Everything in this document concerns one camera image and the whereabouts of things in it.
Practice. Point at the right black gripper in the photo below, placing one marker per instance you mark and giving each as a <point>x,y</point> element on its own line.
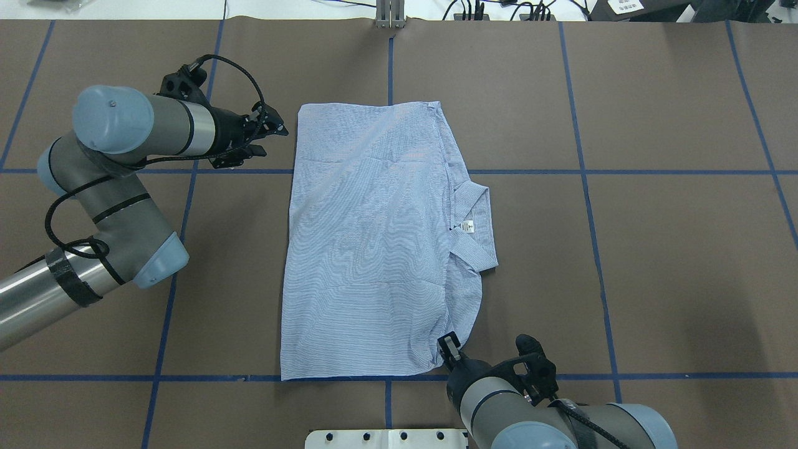
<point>457,373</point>

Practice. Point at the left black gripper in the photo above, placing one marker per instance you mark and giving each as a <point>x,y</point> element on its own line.
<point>228,131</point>

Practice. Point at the light blue striped shirt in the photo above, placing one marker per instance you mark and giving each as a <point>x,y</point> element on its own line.
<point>388,237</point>

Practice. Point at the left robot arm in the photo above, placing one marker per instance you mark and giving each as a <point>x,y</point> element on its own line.
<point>106,229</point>

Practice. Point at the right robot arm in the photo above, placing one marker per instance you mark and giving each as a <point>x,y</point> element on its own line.
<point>515,404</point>

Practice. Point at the aluminium frame post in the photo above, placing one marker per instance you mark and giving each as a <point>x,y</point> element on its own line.
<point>390,14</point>

